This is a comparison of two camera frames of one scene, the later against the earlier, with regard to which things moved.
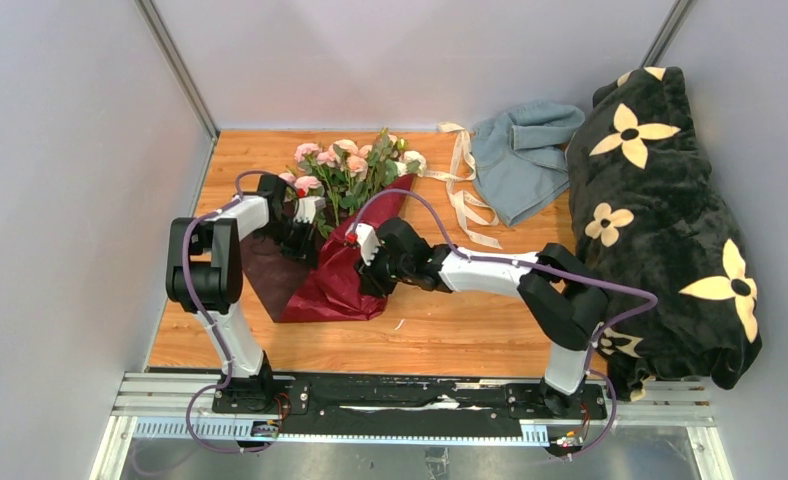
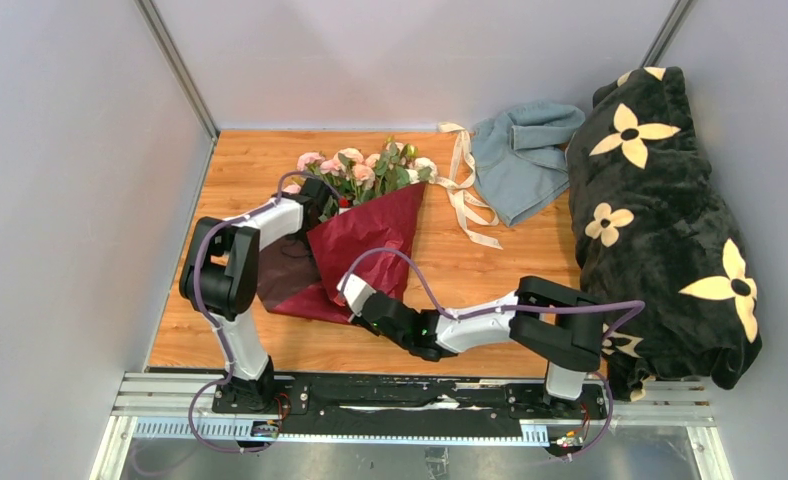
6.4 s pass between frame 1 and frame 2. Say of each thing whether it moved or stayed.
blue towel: stayed
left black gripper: moved
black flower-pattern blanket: stayed
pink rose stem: moved
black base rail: stayed
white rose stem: moved
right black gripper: moved
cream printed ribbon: stayed
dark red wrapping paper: moved
